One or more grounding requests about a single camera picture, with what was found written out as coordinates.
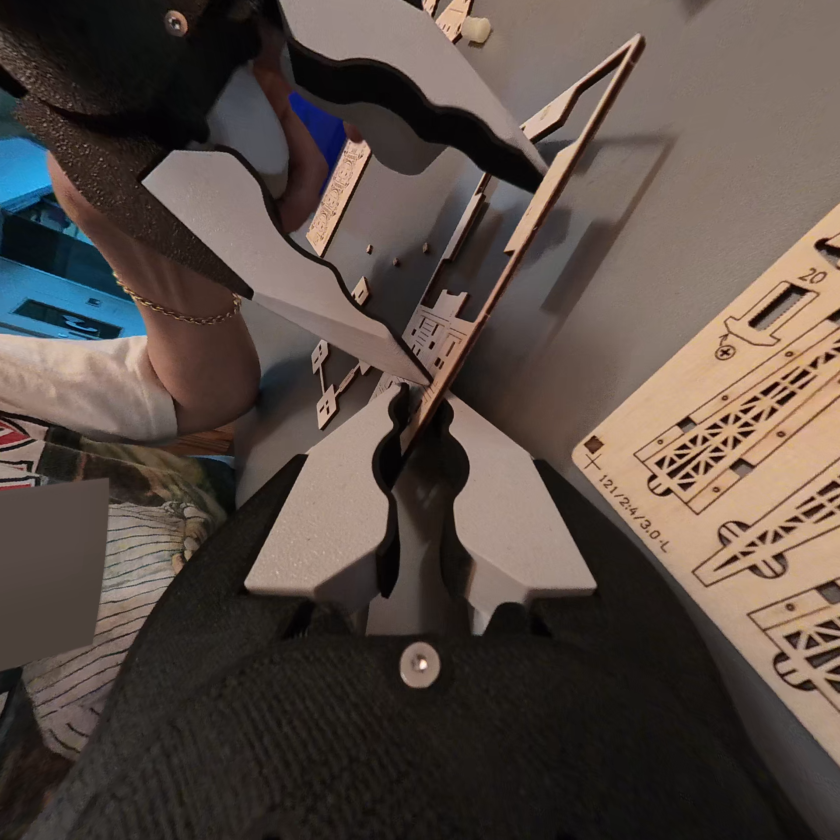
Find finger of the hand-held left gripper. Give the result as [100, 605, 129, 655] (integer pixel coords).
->
[141, 146, 435, 387]
[279, 0, 550, 193]

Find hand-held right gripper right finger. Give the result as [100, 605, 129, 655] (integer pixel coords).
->
[436, 394, 599, 636]

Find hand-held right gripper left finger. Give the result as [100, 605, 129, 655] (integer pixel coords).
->
[244, 384, 411, 634]

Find wooden puzzle frame sheet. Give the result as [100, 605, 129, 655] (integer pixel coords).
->
[371, 34, 646, 457]

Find person's left hand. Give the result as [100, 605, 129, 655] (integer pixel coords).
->
[49, 62, 365, 327]

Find engraved wooden rectangular plate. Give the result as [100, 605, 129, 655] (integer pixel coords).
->
[305, 140, 373, 258]

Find blue plastic bin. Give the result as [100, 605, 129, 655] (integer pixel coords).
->
[289, 92, 350, 198]

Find wooden linked squares piece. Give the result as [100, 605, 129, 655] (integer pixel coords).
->
[308, 276, 371, 433]

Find person's printed shirt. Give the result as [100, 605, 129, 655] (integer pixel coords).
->
[0, 407, 237, 840]

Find dark sign panel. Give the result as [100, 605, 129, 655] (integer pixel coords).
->
[14, 297, 124, 341]

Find wooden tower parts sheet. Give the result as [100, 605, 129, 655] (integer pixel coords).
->
[571, 203, 840, 770]

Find gold chain bracelet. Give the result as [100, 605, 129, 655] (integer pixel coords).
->
[113, 270, 244, 327]

